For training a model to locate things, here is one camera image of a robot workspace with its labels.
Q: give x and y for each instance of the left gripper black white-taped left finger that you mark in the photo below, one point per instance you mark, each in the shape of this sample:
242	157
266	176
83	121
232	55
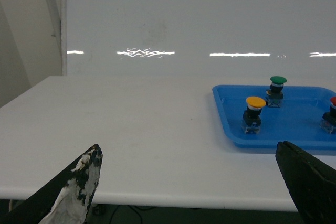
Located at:
67	197

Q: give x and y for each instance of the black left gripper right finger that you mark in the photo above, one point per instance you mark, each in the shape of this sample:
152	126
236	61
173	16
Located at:
310	182

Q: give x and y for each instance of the red mushroom push button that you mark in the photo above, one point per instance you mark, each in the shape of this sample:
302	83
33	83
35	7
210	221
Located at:
328	119

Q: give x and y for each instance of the yellow mushroom push button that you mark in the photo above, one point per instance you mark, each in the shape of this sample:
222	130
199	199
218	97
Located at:
251	122

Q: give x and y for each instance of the blue plastic tray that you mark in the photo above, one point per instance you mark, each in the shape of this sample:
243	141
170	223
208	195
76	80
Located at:
296	121

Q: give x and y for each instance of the green mushroom push button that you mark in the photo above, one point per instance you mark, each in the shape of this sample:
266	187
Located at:
274	95

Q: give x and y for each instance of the white whiteboard panel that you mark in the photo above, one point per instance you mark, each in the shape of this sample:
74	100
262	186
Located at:
235	38

